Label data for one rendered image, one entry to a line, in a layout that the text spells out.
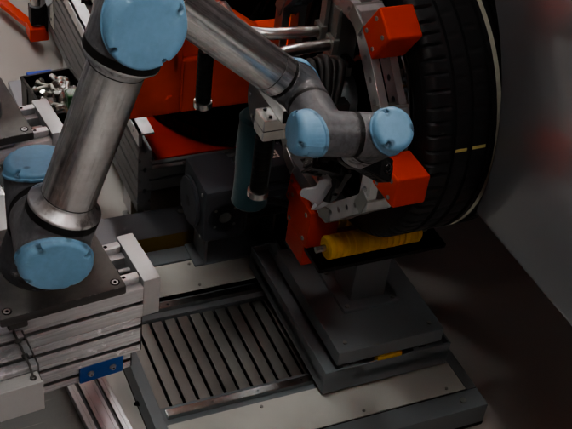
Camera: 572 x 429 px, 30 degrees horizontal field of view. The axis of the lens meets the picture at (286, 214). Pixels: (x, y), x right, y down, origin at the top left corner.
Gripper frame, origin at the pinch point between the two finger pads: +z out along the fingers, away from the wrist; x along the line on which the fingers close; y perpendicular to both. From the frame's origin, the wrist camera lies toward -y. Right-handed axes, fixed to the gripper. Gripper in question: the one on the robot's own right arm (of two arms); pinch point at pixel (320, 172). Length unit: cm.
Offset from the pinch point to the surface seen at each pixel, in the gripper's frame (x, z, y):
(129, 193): -15, 123, 11
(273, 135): -7.2, 8.3, 7.7
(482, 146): -13.0, -1.0, -33.4
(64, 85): -31, 88, 40
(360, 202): -0.4, 16.4, -16.2
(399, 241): 0, 40, -38
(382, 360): 26, 61, -48
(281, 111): -10.8, 3.5, 8.4
